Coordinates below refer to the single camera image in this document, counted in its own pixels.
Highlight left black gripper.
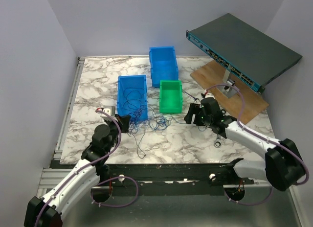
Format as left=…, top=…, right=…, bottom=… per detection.
left=105, top=114, right=130, bottom=152

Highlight black wire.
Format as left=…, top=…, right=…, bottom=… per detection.
left=121, top=86, right=145, bottom=110

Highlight wire bundle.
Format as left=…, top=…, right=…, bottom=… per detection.
left=127, top=104, right=186, bottom=159

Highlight green bin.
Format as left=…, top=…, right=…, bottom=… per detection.
left=159, top=80, right=183, bottom=114

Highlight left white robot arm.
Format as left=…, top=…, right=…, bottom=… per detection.
left=24, top=114, right=130, bottom=227

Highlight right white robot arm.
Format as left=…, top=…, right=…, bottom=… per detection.
left=184, top=97, right=308, bottom=191

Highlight open-end wrench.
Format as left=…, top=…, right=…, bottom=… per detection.
left=182, top=90, right=199, bottom=102

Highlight near blue bin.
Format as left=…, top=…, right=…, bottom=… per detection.
left=117, top=75, right=148, bottom=122

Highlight blue bin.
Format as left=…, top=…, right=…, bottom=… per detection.
left=117, top=75, right=148, bottom=122
left=149, top=46, right=179, bottom=88

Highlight wooden board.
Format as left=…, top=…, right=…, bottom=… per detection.
left=190, top=61, right=269, bottom=124

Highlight ratchet wrench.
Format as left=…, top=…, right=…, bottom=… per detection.
left=214, top=135, right=222, bottom=148

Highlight far blue bin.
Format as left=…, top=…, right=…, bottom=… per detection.
left=149, top=46, right=179, bottom=88

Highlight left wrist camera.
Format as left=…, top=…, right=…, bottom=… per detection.
left=96, top=106, right=115, bottom=120

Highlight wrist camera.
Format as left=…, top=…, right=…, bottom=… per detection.
left=201, top=90, right=215, bottom=99
left=96, top=106, right=115, bottom=120

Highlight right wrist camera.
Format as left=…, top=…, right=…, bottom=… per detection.
left=201, top=90, right=215, bottom=99

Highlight metal stand bracket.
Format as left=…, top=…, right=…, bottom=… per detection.
left=217, top=69, right=240, bottom=98

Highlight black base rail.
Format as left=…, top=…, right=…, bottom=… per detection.
left=48, top=160, right=255, bottom=197

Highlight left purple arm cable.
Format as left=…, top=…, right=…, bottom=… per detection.
left=34, top=109, right=139, bottom=227

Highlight network switch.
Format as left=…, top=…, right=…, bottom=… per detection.
left=186, top=13, right=302, bottom=94

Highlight aluminium frame rail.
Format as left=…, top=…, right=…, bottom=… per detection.
left=39, top=56, right=85, bottom=188

